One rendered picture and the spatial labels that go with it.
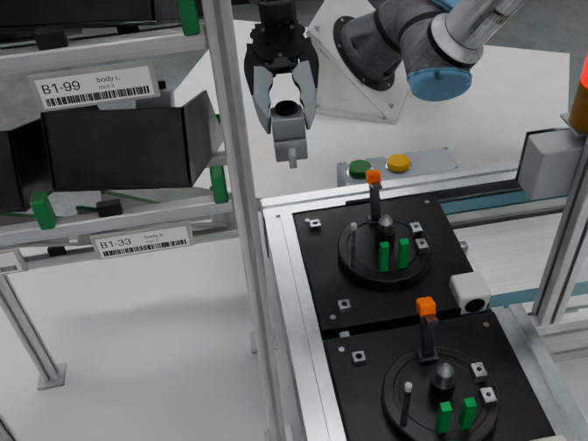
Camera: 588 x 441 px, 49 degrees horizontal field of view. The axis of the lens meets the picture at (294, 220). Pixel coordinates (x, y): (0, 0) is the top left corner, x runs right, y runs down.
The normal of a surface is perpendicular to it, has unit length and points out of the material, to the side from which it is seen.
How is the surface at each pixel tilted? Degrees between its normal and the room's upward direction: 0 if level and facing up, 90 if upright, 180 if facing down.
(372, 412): 0
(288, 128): 82
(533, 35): 1
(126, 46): 90
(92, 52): 90
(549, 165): 90
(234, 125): 90
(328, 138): 0
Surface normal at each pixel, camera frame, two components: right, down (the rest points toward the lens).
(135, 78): 0.16, 0.67
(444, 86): 0.07, 0.95
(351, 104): -0.30, 0.67
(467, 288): -0.05, -0.73
